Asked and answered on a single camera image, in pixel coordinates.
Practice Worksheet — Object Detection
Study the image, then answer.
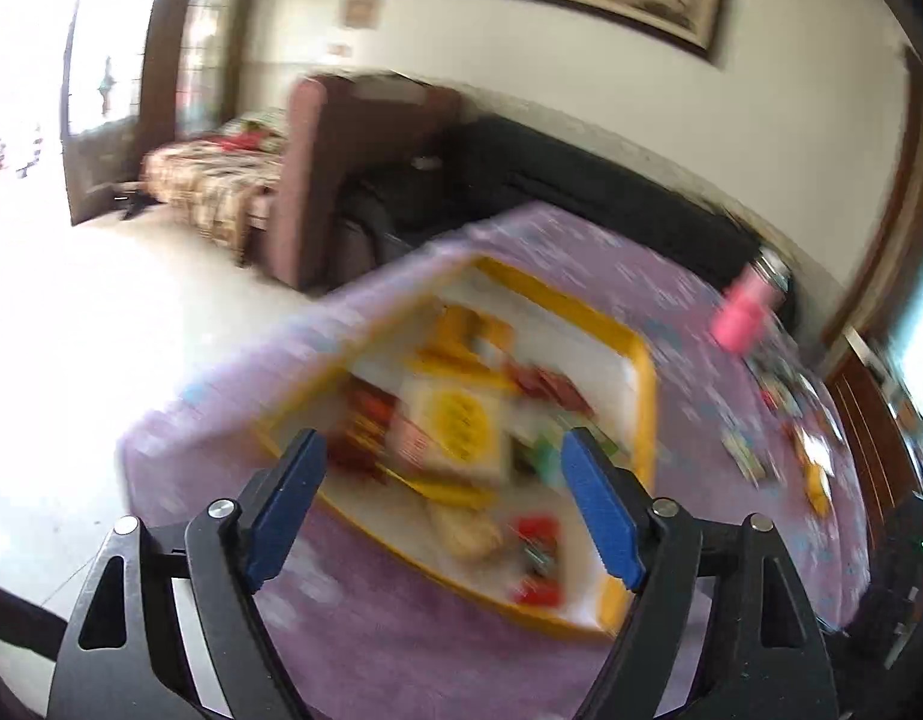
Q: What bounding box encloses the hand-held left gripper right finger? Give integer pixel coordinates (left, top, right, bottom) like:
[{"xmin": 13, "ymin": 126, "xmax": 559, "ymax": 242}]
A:
[{"xmin": 561, "ymin": 427, "xmax": 838, "ymax": 720}]

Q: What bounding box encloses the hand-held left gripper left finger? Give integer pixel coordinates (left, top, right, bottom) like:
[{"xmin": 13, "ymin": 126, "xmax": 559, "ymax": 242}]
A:
[{"xmin": 49, "ymin": 429, "xmax": 328, "ymax": 720}]

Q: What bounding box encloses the green and white snack packet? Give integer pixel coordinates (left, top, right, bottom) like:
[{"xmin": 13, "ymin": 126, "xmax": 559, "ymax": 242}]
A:
[{"xmin": 720, "ymin": 426, "xmax": 771, "ymax": 485}]

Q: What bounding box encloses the white box with yellow label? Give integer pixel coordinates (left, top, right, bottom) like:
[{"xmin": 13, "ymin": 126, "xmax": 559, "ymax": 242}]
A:
[{"xmin": 390, "ymin": 379, "xmax": 515, "ymax": 485}]

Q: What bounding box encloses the yellow-rimmed white tray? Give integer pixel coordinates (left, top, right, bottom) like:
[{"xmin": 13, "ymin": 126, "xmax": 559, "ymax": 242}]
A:
[{"xmin": 255, "ymin": 255, "xmax": 661, "ymax": 642}]

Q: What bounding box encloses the pile of colourful snack packets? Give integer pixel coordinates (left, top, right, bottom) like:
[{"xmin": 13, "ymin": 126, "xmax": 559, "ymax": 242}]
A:
[{"xmin": 333, "ymin": 302, "xmax": 620, "ymax": 608}]

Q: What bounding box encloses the yellow bread packet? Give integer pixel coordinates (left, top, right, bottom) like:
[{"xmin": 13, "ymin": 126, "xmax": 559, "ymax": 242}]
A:
[{"xmin": 802, "ymin": 456, "xmax": 838, "ymax": 518}]

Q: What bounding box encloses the heap of small wrapped sweets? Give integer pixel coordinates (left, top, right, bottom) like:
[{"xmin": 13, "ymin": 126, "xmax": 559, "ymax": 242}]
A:
[{"xmin": 746, "ymin": 349, "xmax": 826, "ymax": 425}]

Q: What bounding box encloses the purple floral tablecloth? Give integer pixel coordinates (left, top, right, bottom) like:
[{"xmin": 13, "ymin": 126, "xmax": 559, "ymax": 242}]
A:
[{"xmin": 116, "ymin": 202, "xmax": 874, "ymax": 720}]

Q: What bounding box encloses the pink bottle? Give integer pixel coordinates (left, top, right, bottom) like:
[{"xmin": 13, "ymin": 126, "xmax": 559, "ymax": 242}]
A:
[{"xmin": 708, "ymin": 247, "xmax": 796, "ymax": 353}]

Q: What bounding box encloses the brown armchair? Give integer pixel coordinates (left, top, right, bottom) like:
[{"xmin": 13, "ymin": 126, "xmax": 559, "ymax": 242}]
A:
[{"xmin": 270, "ymin": 71, "xmax": 462, "ymax": 293}]

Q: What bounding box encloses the black sofa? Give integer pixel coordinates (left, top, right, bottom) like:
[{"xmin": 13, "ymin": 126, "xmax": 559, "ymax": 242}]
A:
[{"xmin": 341, "ymin": 116, "xmax": 799, "ymax": 331}]

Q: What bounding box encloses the patterned bed blanket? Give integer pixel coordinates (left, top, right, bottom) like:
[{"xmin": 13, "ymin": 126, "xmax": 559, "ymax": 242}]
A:
[{"xmin": 140, "ymin": 109, "xmax": 290, "ymax": 248}]

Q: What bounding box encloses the glass door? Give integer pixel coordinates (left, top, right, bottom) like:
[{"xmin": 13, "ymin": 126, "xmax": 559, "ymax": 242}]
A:
[{"xmin": 60, "ymin": 0, "xmax": 256, "ymax": 226}]

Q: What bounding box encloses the small picture frame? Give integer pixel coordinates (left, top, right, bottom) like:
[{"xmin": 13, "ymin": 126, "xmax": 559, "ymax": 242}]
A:
[{"xmin": 339, "ymin": 0, "xmax": 383, "ymax": 31}]

